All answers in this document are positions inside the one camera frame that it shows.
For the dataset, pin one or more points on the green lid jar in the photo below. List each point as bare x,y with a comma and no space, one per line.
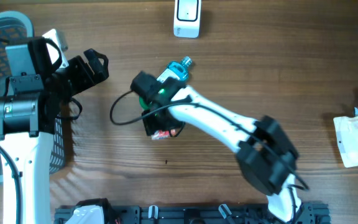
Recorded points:
145,105

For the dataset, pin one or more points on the beige plastic food pouch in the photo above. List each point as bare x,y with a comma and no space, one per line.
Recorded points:
347,139

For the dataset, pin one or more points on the blue mouthwash bottle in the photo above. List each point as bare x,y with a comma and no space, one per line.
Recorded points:
177,70

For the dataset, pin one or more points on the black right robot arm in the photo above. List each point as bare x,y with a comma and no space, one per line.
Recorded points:
264,153

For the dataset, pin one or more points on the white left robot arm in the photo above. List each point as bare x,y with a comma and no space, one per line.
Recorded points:
35,92

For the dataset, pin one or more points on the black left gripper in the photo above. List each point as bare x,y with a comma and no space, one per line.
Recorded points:
87,79

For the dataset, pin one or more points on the white barcode scanner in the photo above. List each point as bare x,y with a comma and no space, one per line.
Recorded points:
187,17

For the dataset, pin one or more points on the red tissue packet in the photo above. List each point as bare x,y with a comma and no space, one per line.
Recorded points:
163,134

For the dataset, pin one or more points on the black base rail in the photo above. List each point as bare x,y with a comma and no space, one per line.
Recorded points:
309,212

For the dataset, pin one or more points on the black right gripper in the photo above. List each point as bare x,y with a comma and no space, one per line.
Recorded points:
152,125

